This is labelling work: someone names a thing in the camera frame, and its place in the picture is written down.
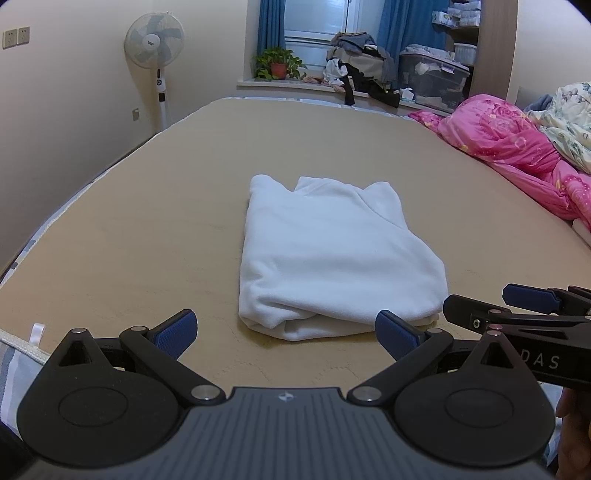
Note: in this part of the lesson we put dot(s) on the white storage bin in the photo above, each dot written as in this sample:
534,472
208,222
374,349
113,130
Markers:
465,53

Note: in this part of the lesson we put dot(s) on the white standing fan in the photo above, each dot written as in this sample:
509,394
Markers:
154,39

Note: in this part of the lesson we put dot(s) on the blue-grey cloth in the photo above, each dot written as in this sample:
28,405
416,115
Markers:
538,104

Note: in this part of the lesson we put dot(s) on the stack of white boxes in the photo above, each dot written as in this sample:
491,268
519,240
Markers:
457,16

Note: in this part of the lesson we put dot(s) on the pink floral quilt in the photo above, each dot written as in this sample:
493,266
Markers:
498,134

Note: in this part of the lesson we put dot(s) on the clear plastic storage box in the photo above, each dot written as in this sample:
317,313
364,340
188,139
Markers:
434,83

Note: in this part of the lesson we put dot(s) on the potted green plant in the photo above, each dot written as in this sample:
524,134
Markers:
278,70

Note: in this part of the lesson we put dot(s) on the white shirt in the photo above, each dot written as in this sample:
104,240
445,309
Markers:
332,254

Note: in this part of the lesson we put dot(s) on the wooden shelf unit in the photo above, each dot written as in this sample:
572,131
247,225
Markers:
496,46

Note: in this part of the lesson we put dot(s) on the folded light cloth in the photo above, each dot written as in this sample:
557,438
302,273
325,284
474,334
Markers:
425,50

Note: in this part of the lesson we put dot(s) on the window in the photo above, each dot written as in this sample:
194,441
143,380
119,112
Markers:
323,23

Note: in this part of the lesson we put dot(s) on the window sill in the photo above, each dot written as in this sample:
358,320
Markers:
258,84

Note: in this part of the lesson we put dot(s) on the pile of clothes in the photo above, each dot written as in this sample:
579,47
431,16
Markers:
364,60

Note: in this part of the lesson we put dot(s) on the blue curtain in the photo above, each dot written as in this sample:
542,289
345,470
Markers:
411,27
272,27

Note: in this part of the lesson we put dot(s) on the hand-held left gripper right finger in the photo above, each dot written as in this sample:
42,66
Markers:
397,334

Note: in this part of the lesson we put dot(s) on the white floral quilt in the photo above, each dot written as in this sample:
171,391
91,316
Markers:
572,120

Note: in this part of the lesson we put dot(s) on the beige bed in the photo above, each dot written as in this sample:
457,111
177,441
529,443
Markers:
138,207

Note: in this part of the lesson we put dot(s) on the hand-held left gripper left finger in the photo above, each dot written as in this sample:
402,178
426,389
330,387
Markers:
178,330

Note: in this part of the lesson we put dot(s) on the tissue box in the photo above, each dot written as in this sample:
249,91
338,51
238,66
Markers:
407,95

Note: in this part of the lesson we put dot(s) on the grey striped bed sheet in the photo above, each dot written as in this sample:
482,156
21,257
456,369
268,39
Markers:
16,383

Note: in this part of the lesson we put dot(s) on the person's right hand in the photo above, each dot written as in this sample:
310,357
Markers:
577,429

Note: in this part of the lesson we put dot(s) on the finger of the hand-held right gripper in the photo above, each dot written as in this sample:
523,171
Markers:
531,297
466,311

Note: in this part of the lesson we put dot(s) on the pink cloth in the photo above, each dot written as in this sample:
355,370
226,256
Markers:
314,81

